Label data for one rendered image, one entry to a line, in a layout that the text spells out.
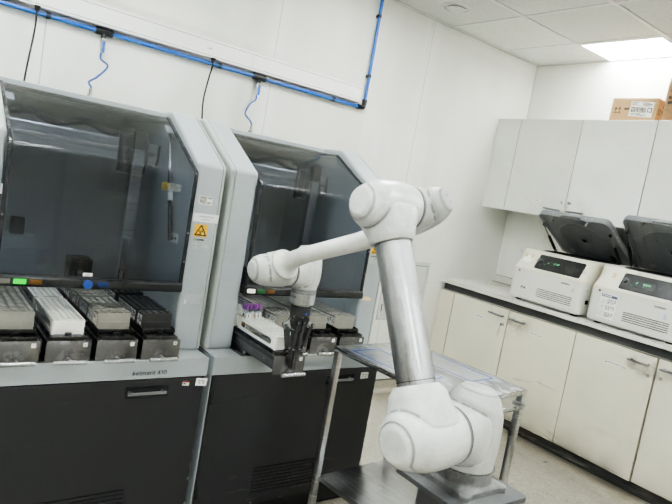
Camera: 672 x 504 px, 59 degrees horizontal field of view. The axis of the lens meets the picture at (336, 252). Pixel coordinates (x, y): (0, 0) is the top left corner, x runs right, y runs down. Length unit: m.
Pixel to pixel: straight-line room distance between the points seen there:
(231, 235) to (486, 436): 1.20
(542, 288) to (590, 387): 0.69
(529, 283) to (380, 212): 2.80
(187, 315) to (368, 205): 1.00
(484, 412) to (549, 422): 2.60
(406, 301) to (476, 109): 3.36
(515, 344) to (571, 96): 1.99
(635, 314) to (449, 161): 1.69
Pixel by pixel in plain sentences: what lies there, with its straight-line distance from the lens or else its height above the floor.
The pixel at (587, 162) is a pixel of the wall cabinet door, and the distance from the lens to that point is 4.47.
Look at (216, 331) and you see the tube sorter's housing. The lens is 2.38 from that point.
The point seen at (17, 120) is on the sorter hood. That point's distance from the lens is 2.17.
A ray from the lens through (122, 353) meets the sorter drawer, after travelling 2.16.
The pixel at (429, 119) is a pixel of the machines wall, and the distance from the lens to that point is 4.42.
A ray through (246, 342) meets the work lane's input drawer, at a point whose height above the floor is 0.79.
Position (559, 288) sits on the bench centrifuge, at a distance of 4.13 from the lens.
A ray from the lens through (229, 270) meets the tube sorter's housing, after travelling 2.33.
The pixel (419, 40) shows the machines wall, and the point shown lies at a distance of 4.37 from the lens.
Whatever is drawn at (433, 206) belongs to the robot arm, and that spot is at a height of 1.43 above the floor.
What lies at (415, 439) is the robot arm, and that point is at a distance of 1.46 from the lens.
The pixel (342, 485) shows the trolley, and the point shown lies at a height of 0.28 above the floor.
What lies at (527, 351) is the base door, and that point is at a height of 0.58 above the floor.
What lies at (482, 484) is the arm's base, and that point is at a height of 0.73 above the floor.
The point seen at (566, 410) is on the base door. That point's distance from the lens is 4.15.
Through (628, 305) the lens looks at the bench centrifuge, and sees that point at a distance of 3.92.
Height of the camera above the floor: 1.42
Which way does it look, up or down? 6 degrees down
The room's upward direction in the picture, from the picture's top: 10 degrees clockwise
